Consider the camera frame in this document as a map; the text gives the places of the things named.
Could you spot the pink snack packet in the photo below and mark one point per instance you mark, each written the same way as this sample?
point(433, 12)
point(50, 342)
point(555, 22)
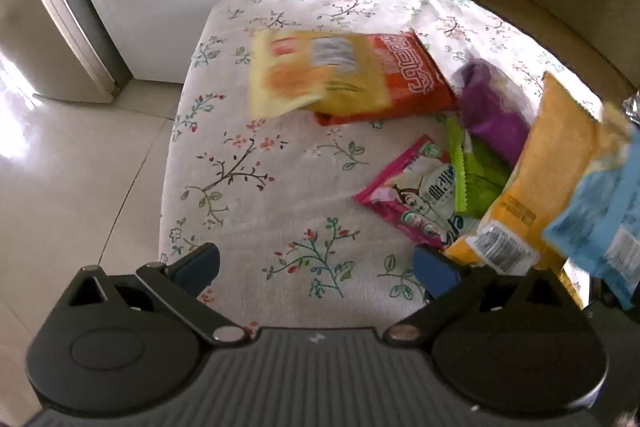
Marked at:
point(400, 202)

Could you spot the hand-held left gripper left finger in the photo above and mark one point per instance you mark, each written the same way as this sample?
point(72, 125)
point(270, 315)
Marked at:
point(200, 264)

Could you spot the purple snack packet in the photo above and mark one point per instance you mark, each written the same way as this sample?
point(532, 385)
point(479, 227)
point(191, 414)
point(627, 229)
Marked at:
point(490, 112)

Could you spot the silver foil snack packet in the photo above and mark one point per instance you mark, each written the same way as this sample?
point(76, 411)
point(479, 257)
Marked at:
point(632, 107)

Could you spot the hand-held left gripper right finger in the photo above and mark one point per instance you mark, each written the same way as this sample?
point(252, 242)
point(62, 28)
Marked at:
point(435, 269)

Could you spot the yellow barcode snack packet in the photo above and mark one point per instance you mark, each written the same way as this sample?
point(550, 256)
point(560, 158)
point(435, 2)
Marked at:
point(550, 157)

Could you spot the orange snack packet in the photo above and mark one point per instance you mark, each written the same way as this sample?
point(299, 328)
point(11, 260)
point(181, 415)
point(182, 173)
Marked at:
point(410, 82)

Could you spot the blue snack packet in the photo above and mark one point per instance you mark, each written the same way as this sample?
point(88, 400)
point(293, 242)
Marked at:
point(600, 222)

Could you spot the green snack packet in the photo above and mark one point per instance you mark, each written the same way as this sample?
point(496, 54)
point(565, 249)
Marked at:
point(480, 177)

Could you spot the silver refrigerator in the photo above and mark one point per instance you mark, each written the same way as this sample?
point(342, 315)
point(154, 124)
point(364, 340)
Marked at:
point(45, 32)

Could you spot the floral tablecloth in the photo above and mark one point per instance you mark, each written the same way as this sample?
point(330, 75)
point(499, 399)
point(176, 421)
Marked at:
point(280, 167)

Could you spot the small yellow snack packet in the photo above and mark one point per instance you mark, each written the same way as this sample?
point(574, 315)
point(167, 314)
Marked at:
point(285, 77)

